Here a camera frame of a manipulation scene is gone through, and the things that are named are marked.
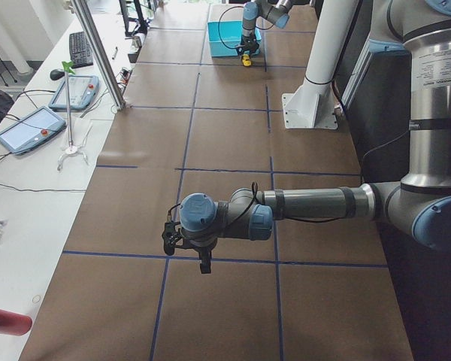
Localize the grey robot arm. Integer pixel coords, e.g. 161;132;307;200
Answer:
162;1;451;274
236;0;295;55

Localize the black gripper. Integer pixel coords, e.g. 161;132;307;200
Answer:
191;240;216;274
241;35;259;49

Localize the red cylinder bottle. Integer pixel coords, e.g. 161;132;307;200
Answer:
0;309;32;336

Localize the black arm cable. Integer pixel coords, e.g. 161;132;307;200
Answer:
165;181;365;238
216;5;249;50

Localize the silver rod tripod stand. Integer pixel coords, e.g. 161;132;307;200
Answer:
57;61;89;171

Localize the far teach pendant tablet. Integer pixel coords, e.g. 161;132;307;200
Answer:
48;75;99;111

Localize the aluminium frame post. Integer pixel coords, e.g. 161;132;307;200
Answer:
71;0;126;111

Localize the yellow beetle toy car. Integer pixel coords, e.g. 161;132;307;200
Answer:
241;54;252;67

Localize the white camera stand base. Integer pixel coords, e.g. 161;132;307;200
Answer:
282;0;359;129

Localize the teach pendant tablet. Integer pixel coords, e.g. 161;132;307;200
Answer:
48;75;99;111
0;106;66;155

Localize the black keyboard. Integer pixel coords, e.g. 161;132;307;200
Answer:
69;32;93;68

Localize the near teach pendant tablet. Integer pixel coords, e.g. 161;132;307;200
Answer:
0;106;66;155

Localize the teal plastic bin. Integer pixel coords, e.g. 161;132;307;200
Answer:
207;20;242;57

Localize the black computer mouse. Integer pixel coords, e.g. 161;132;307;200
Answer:
50;69;65;80

